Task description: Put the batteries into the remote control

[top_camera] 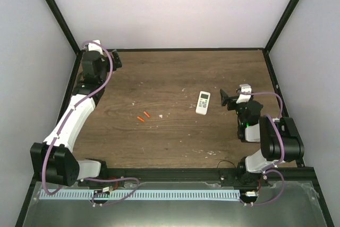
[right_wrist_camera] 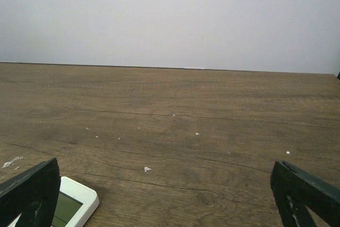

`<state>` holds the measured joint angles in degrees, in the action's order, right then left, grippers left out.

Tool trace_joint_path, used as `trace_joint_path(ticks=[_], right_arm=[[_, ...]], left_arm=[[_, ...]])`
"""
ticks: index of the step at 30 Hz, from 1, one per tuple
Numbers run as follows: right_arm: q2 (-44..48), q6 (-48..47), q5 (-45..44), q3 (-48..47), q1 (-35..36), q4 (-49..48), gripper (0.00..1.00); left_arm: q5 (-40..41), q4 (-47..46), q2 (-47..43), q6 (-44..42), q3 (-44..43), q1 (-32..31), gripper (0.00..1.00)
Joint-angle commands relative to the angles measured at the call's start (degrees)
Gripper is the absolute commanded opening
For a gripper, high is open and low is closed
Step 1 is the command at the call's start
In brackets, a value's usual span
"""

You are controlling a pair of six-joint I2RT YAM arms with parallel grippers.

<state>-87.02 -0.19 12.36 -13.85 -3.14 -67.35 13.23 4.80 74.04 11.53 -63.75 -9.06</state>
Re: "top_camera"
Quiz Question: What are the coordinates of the white remote control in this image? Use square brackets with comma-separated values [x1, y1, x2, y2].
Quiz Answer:
[195, 91, 210, 115]

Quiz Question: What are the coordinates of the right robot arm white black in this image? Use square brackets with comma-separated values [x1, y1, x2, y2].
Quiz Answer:
[220, 84, 304, 186]

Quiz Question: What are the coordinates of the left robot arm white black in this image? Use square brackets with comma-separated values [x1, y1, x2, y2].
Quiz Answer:
[30, 48, 122, 187]

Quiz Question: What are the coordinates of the metal front plate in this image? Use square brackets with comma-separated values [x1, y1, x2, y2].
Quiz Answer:
[24, 181, 326, 226]

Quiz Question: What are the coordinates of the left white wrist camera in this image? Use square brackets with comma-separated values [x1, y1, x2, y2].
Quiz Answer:
[84, 40, 103, 52]

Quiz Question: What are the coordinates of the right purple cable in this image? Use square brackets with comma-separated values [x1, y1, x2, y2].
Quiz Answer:
[237, 91, 286, 207]

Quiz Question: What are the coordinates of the black aluminium frame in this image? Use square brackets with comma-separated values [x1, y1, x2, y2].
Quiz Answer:
[15, 0, 334, 226]

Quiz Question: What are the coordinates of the light blue slotted cable duct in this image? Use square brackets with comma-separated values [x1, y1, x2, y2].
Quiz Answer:
[39, 189, 240, 201]

